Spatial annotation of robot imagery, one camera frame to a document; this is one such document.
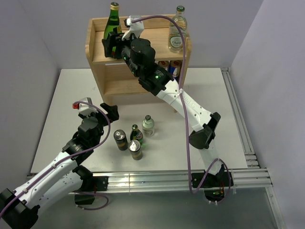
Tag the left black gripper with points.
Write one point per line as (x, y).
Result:
(111, 110)

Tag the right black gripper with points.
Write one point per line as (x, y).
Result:
(116, 41)

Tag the green bottle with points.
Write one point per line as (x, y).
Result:
(113, 30)
(136, 134)

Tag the large clear soda water bottle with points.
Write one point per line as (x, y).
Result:
(175, 42)

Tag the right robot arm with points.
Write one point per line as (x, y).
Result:
(161, 84)

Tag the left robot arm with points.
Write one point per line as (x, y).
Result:
(21, 207)

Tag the wooden two-tier shelf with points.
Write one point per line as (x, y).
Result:
(112, 76)

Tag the black gold can rear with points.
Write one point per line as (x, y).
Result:
(120, 139)

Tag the black gold can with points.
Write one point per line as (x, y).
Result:
(135, 149)
(120, 139)

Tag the small clear glass bottle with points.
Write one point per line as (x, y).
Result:
(148, 126)

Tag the black gold can front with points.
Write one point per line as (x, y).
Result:
(135, 149)

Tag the left blue energy drink can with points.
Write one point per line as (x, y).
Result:
(164, 64)

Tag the blue energy drink can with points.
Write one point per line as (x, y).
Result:
(174, 68)
(164, 64)

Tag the right blue energy drink can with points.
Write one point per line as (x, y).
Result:
(174, 68)

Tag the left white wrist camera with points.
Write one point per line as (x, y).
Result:
(85, 108)

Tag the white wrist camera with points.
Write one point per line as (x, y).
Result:
(85, 108)
(135, 28)

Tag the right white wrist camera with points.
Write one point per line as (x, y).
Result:
(135, 28)

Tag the aluminium frame rail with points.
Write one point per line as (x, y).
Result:
(153, 193)

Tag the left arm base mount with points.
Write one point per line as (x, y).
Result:
(89, 190)

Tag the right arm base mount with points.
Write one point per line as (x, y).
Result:
(214, 185)

